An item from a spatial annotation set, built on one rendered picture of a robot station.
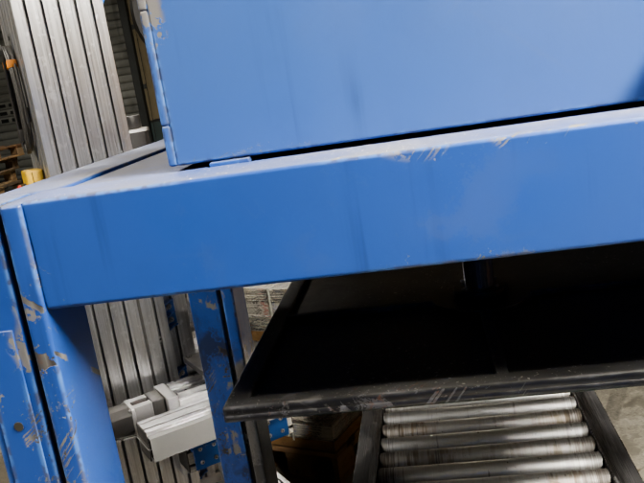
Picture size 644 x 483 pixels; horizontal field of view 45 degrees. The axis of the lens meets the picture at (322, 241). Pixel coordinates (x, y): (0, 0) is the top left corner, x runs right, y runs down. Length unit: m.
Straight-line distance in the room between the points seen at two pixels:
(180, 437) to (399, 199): 1.66
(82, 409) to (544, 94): 0.52
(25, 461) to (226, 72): 0.41
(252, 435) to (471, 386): 0.72
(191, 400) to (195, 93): 1.65
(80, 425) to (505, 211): 0.43
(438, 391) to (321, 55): 0.33
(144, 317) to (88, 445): 1.65
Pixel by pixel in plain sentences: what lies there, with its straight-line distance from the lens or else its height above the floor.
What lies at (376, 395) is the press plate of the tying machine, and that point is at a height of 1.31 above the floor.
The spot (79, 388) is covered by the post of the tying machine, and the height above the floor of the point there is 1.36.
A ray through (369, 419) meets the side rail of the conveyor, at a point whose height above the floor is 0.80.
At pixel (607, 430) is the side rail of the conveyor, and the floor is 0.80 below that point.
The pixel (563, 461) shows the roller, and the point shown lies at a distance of 1.67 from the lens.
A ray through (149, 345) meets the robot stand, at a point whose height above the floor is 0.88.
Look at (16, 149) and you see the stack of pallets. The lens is 9.99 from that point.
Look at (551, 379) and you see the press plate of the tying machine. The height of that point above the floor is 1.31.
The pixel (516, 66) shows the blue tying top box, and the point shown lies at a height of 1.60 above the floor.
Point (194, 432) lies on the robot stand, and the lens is 2.23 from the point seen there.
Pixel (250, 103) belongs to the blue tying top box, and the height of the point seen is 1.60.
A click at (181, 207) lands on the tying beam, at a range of 0.66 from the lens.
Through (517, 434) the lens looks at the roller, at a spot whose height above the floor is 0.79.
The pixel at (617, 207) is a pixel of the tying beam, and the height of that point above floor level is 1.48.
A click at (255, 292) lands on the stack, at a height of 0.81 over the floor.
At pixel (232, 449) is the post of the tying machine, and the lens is 1.43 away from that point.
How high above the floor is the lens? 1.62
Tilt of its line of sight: 12 degrees down
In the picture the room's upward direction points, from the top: 9 degrees counter-clockwise
